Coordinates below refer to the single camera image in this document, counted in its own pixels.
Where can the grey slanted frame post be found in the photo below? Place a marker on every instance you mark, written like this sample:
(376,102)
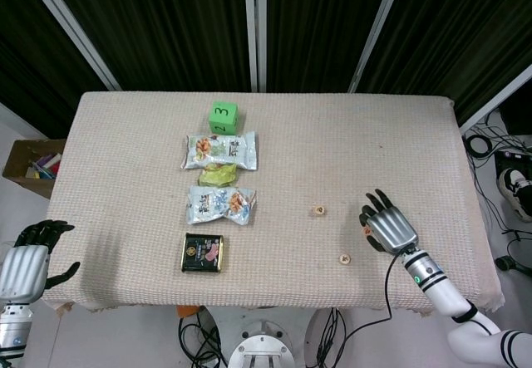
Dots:
(376,31)
(494,98)
(70,27)

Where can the grey upright frame post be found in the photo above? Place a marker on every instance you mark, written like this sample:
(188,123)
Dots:
(255,31)

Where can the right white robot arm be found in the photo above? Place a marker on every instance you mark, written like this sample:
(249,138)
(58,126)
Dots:
(444,297)

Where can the white green peanut snack bag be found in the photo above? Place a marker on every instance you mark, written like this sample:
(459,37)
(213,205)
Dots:
(220,150)

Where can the white blue snack bag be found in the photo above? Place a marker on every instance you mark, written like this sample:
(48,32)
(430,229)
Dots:
(216,204)

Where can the small yellow-green snack packet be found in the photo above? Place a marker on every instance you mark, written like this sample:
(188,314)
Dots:
(218,175)

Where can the wooden chess piece black mark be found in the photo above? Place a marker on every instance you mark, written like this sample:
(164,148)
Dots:
(344,258)
(319,210)

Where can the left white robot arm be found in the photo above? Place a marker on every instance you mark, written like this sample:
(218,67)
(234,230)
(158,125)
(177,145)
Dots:
(12,326)

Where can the wooden chess piece red mark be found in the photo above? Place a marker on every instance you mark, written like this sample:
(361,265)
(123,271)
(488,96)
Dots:
(367,231)

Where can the black white sneaker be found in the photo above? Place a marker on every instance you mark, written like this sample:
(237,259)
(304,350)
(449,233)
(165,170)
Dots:
(515,193)

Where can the brown cardboard box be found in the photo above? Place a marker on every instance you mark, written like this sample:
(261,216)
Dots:
(21,173)

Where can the beige waffle tablecloth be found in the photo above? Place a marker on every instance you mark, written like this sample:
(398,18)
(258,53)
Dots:
(291,156)

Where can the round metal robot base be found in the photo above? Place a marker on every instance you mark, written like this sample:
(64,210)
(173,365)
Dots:
(262,349)

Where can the black luncheon meat tin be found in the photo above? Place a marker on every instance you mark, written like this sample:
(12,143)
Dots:
(203,252)

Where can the dark pleated curtain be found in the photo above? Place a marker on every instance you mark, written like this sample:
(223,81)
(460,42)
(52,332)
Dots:
(174,27)

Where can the small orange object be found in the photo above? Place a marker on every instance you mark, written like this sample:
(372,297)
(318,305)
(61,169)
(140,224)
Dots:
(188,310)

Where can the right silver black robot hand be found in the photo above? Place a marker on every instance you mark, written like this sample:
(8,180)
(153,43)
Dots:
(392,229)

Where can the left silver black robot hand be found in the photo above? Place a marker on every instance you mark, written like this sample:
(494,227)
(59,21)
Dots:
(23,268)

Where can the dark equipment box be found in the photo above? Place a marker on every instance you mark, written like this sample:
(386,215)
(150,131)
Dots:
(517,114)

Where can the green numbered foam cube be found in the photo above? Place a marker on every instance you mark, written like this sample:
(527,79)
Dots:
(222,116)

